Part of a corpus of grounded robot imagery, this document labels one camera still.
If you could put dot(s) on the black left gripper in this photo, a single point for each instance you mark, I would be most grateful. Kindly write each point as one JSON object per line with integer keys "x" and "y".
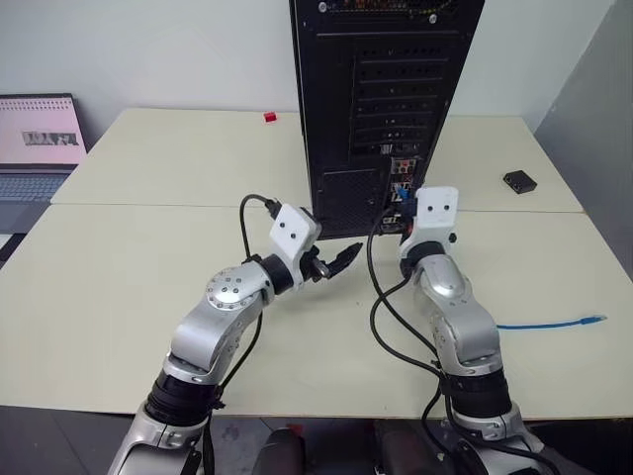
{"x": 312, "y": 262}

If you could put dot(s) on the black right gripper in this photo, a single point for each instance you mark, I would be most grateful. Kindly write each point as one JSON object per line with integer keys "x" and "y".
{"x": 452, "y": 238}

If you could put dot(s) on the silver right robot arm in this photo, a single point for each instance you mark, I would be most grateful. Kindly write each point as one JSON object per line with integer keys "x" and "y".
{"x": 460, "y": 316}

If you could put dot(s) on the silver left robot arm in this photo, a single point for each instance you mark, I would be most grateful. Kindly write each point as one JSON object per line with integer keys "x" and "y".
{"x": 227, "y": 292}

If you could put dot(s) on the black computer tower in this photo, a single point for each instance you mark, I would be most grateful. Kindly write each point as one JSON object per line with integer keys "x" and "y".
{"x": 386, "y": 99}

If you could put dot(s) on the small black adapter box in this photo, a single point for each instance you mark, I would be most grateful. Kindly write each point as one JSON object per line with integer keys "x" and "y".
{"x": 519, "y": 181}

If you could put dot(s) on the small red cube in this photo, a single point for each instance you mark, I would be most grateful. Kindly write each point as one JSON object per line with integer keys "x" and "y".
{"x": 270, "y": 117}

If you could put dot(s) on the dark rounded shape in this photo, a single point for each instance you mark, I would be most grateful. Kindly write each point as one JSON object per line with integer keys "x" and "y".
{"x": 279, "y": 452}

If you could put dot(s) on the grey laptop with pink screen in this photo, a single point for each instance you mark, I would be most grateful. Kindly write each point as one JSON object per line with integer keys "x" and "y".
{"x": 37, "y": 133}

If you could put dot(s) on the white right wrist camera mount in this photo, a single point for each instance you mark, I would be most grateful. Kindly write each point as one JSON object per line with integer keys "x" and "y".
{"x": 436, "y": 210}

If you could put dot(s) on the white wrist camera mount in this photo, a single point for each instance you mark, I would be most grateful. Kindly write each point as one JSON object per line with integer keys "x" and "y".
{"x": 292, "y": 231}
{"x": 436, "y": 210}

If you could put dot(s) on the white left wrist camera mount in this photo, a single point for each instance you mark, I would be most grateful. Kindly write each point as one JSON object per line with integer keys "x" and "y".
{"x": 292, "y": 231}

